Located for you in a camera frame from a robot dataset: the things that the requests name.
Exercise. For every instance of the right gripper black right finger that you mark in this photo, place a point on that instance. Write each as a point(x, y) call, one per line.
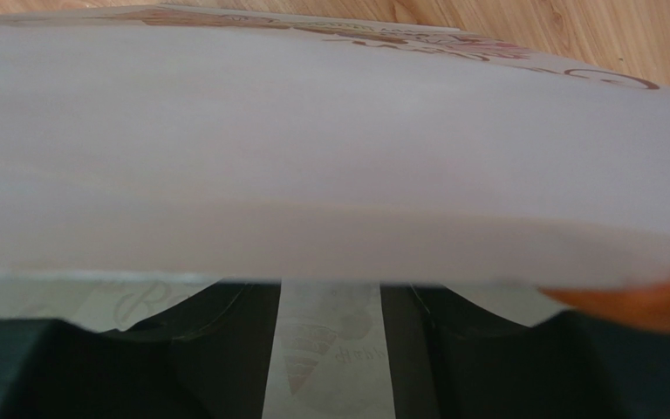
point(450, 358)

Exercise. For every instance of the white paper takeout bag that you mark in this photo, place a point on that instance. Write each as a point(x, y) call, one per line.
point(149, 152)

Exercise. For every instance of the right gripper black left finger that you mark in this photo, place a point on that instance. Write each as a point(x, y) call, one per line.
point(206, 357)

